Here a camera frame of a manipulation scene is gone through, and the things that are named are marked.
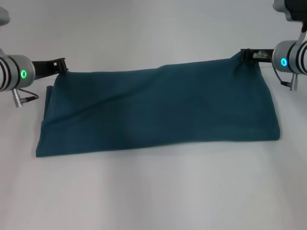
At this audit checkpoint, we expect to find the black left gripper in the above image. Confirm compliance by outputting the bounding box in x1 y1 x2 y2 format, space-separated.
32 57 70 80

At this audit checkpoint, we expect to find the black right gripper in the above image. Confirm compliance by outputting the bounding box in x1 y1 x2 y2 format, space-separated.
240 48 275 65

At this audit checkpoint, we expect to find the teal t-shirt with FREE print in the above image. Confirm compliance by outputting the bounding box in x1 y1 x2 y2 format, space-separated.
35 51 281 159

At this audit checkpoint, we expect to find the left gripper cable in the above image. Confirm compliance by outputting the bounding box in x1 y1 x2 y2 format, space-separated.
12 88 39 108

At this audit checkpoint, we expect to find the right gripper cable with plug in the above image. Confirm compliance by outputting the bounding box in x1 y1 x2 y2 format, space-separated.
254 50 298 91

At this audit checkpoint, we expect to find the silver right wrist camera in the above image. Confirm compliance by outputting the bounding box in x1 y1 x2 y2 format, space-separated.
272 0 307 23

